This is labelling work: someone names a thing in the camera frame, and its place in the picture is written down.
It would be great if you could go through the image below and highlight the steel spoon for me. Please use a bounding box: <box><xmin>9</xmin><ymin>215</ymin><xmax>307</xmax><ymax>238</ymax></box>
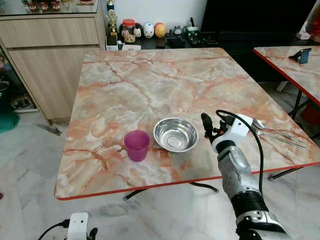
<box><xmin>252</xmin><ymin>118</ymin><xmax>301</xmax><ymax>143</ymax></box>

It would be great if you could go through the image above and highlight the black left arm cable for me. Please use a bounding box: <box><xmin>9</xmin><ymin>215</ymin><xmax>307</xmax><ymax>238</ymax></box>
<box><xmin>38</xmin><ymin>219</ymin><xmax>71</xmax><ymax>240</ymax></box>

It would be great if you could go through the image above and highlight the white egg figurine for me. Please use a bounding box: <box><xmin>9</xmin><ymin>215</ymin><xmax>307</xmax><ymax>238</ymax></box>
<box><xmin>143</xmin><ymin>22</ymin><xmax>155</xmax><ymax>39</ymax></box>

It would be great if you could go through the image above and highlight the green bag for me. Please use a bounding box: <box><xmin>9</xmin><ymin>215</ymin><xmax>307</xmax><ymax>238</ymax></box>
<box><xmin>0</xmin><ymin>95</ymin><xmax>21</xmax><ymax>134</ymax></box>

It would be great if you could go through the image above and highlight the light wooden cabinet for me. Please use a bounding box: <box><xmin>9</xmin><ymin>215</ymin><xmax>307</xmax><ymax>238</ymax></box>
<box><xmin>0</xmin><ymin>0</ymin><xmax>108</xmax><ymax>123</ymax></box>

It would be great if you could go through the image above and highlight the steel fork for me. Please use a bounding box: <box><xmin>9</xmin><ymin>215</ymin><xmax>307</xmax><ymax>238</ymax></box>
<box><xmin>254</xmin><ymin>128</ymin><xmax>307</xmax><ymax>149</ymax></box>

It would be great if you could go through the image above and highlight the stainless steel bowl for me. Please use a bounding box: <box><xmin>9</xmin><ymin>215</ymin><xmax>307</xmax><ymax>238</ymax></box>
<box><xmin>152</xmin><ymin>117</ymin><xmax>199</xmax><ymax>153</ymax></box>

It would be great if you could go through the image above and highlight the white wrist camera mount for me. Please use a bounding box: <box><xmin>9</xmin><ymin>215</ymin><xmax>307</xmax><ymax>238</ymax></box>
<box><xmin>67</xmin><ymin>212</ymin><xmax>90</xmax><ymax>240</ymax></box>
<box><xmin>212</xmin><ymin>114</ymin><xmax>254</xmax><ymax>154</ymax></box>

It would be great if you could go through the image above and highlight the marble folding table red rim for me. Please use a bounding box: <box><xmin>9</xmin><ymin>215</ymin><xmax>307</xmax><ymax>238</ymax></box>
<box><xmin>54</xmin><ymin>46</ymin><xmax>320</xmax><ymax>202</ymax></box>
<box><xmin>252</xmin><ymin>46</ymin><xmax>320</xmax><ymax>121</ymax></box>

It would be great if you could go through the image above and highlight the red lidded snack jar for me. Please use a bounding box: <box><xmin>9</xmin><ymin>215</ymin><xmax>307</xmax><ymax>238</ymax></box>
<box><xmin>122</xmin><ymin>19</ymin><xmax>137</xmax><ymax>44</ymax></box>

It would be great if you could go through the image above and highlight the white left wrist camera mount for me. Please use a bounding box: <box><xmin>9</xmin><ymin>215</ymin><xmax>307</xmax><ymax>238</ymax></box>
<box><xmin>67</xmin><ymin>212</ymin><xmax>90</xmax><ymax>240</ymax></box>

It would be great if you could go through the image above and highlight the gold trophy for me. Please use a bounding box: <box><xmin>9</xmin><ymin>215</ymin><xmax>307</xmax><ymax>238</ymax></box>
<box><xmin>106</xmin><ymin>9</ymin><xmax>119</xmax><ymax>48</ymax></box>

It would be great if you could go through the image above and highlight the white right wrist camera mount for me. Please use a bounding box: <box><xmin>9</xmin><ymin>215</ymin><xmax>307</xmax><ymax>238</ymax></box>
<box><xmin>212</xmin><ymin>114</ymin><xmax>254</xmax><ymax>154</ymax></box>

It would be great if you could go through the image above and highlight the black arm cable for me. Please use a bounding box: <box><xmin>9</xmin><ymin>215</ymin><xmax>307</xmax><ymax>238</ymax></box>
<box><xmin>38</xmin><ymin>219</ymin><xmax>71</xmax><ymax>240</ymax></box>
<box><xmin>215</xmin><ymin>109</ymin><xmax>265</xmax><ymax>196</ymax></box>

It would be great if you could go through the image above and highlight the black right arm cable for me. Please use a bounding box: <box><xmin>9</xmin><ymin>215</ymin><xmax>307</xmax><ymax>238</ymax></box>
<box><xmin>215</xmin><ymin>109</ymin><xmax>265</xmax><ymax>196</ymax></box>

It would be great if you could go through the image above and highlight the purple plastic cup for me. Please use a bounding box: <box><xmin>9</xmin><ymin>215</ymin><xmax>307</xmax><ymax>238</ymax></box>
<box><xmin>123</xmin><ymin>129</ymin><xmax>151</xmax><ymax>162</ymax></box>

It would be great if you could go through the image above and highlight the black television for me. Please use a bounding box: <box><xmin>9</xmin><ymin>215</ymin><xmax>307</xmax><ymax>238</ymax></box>
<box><xmin>201</xmin><ymin>0</ymin><xmax>318</xmax><ymax>37</ymax></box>

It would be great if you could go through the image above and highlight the red stool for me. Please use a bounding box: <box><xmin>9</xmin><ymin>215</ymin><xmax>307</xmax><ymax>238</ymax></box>
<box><xmin>301</xmin><ymin>102</ymin><xmax>320</xmax><ymax>126</ymax></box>

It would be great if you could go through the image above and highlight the green mug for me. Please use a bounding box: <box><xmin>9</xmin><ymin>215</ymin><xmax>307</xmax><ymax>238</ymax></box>
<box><xmin>186</xmin><ymin>17</ymin><xmax>201</xmax><ymax>37</ymax></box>

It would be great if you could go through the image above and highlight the orange egg figurine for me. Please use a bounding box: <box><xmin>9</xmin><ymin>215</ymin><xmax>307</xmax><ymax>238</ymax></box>
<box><xmin>154</xmin><ymin>22</ymin><xmax>167</xmax><ymax>39</ymax></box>

